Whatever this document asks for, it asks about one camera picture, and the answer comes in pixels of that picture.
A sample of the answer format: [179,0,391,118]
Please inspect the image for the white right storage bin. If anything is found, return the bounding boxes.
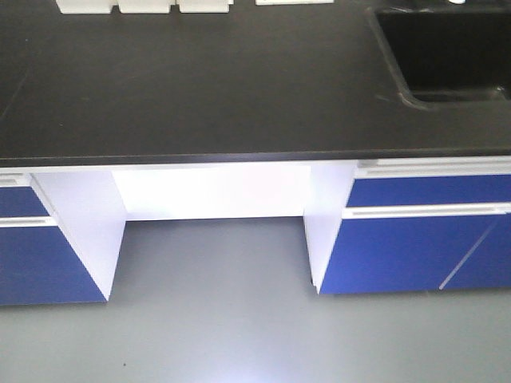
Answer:
[176,0,234,14]

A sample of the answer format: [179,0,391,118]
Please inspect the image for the white storage bin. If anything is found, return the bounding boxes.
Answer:
[176,0,234,14]
[56,0,117,14]
[117,0,175,14]

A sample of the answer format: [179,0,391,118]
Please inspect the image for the white middle storage bin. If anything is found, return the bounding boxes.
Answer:
[117,0,175,14]

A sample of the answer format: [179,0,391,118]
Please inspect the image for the white left storage bin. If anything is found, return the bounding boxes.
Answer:
[56,0,117,14]

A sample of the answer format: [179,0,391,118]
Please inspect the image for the blue right cabinet drawers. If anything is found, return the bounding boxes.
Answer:
[304,156,510,294]

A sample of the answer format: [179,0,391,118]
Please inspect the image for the blue cabinet drawers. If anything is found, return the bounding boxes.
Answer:
[304,156,510,294]
[1,172,106,306]

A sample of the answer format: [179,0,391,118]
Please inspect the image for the black lab sink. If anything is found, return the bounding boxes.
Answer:
[367,1,510,110]

